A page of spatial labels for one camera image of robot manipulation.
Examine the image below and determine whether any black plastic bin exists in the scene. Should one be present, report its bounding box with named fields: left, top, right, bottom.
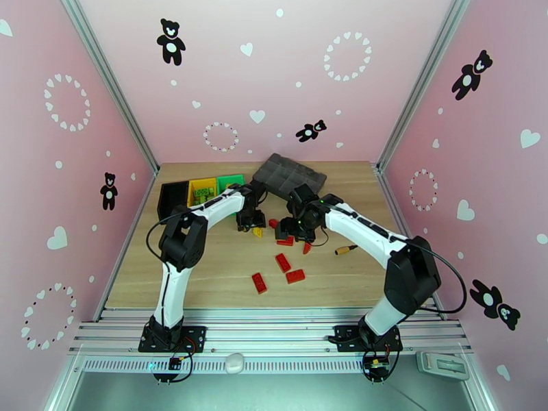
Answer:
left=157, top=180, right=191, bottom=223

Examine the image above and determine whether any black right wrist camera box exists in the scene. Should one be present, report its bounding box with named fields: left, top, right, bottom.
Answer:
left=275, top=219, right=297, bottom=242

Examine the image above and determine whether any aluminium side rail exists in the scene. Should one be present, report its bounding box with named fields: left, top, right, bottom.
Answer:
left=375, top=163, right=448, bottom=323
left=92, top=172, right=162, bottom=323

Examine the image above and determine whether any aluminium extrusion platform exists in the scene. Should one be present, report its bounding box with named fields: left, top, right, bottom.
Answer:
left=67, top=308, right=475, bottom=356

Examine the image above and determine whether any aluminium corner post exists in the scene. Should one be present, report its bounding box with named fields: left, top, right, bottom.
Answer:
left=376, top=0, right=472, bottom=173
left=58, top=0, right=160, bottom=177

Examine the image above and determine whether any perforated metal strip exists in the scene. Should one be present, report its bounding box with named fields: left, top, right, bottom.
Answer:
left=80, top=356, right=423, bottom=375

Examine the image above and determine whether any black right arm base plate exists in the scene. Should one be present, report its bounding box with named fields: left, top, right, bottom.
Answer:
left=333, top=325, right=404, bottom=353

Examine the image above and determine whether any base power wire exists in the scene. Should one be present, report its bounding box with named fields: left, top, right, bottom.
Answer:
left=153, top=334, right=203, bottom=384
left=361, top=332, right=406, bottom=384

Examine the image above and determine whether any circuit board with yellow connector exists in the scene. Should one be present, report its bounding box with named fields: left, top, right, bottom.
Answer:
left=364, top=357, right=391, bottom=381

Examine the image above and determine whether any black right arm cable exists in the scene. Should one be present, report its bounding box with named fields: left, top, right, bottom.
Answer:
left=410, top=242, right=469, bottom=316

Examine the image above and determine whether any white oval puck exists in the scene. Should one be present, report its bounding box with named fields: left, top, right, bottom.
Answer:
left=224, top=353, right=246, bottom=374

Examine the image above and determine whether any green plastic bin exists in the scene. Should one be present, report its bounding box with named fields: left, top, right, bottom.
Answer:
left=216, top=174, right=247, bottom=218

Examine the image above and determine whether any yellow plastic bin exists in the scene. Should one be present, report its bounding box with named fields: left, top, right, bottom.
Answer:
left=187, top=177, right=220, bottom=218

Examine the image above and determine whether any grey plastic clip holder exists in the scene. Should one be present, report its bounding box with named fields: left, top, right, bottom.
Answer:
left=416, top=351, right=471, bottom=382

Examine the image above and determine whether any dark grey compartment organizer tray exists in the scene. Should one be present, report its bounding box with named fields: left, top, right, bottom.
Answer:
left=252, top=153, right=328, bottom=201

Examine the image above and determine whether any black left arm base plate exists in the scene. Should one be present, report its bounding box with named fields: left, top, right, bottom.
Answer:
left=138, top=325, right=208, bottom=353

